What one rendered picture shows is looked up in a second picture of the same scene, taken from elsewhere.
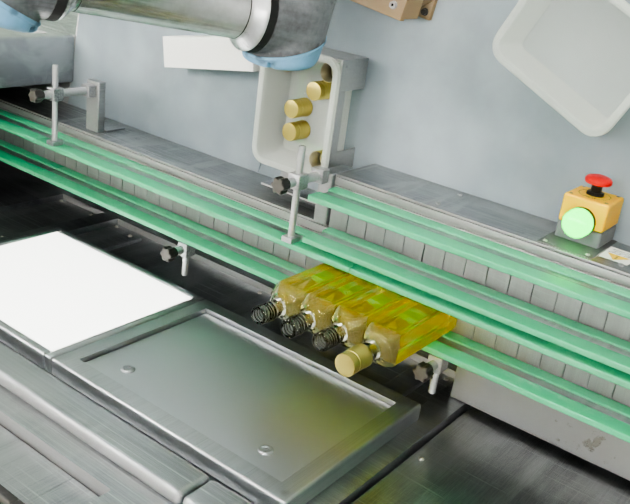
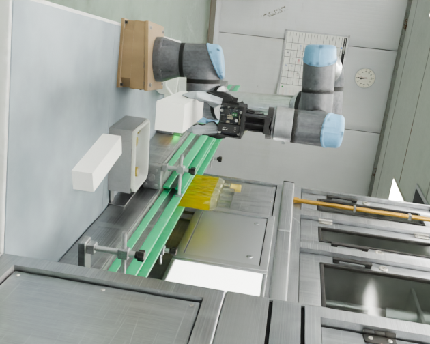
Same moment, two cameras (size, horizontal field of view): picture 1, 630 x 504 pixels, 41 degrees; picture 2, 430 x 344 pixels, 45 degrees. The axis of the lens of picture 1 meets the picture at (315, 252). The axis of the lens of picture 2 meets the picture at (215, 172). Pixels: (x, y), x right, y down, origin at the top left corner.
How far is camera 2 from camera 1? 266 cm
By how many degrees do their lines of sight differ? 105
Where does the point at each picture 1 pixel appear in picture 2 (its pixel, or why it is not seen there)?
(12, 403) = (291, 278)
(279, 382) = (216, 228)
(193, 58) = (104, 171)
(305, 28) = not seen: hidden behind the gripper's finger
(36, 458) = (302, 269)
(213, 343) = (207, 246)
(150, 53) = (56, 203)
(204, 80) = not seen: hidden behind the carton
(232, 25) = not seen: hidden behind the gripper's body
